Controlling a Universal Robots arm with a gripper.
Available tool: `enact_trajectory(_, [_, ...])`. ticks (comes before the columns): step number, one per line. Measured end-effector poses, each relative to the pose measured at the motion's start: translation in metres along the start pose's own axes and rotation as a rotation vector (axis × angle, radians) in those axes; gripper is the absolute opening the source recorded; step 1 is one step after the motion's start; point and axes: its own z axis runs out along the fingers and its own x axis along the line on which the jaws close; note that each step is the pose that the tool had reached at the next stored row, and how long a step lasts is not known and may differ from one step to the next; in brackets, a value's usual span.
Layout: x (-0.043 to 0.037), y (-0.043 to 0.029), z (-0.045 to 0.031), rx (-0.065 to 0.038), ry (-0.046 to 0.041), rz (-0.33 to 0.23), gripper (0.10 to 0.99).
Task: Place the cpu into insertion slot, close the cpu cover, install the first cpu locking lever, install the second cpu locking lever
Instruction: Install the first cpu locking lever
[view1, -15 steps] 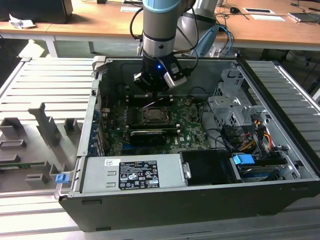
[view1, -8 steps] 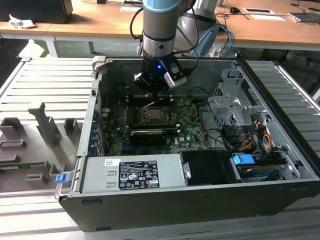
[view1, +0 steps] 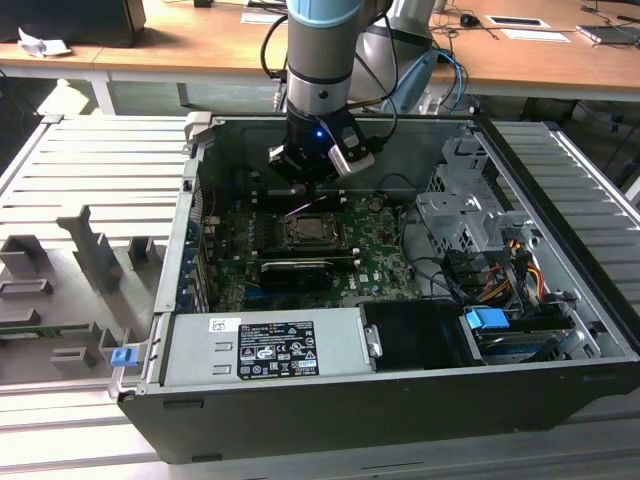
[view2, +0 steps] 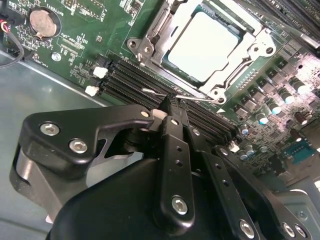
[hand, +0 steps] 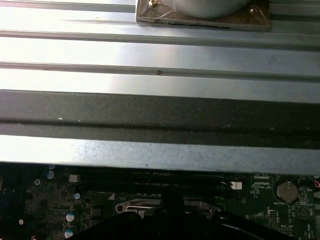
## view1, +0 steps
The thin metal locking lever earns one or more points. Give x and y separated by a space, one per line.
306 206

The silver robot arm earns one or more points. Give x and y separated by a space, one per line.
320 60

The CPU socket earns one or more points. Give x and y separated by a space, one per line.
286 242

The black graphics card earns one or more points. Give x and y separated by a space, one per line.
295 275

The pale blue teach pendant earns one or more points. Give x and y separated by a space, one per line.
412 82

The green motherboard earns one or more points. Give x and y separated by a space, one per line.
380 280

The silver metal disk bay cage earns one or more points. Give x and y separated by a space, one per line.
445 215

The wooden desk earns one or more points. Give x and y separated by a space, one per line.
200 40

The black plastic air shroud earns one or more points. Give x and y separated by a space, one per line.
415 335

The black computer mouse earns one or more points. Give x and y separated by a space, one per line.
468 20

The grey power supply unit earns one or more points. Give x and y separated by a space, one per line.
200 350

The grey parts rack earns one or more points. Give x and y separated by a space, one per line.
95 250

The hard disk in blue carrier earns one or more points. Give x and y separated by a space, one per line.
485 319

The white paper sheet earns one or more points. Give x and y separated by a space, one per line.
535 35

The black box on desk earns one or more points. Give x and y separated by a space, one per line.
75 20

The black open PC case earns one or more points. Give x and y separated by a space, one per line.
350 420

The blue plastic latch tab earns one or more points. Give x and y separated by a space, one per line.
122 357

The crumpled white paper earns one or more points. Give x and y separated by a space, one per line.
42 44

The green RAM stick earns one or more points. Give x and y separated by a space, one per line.
45 329

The grey laptop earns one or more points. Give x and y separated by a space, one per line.
607 35

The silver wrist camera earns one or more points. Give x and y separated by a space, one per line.
350 160

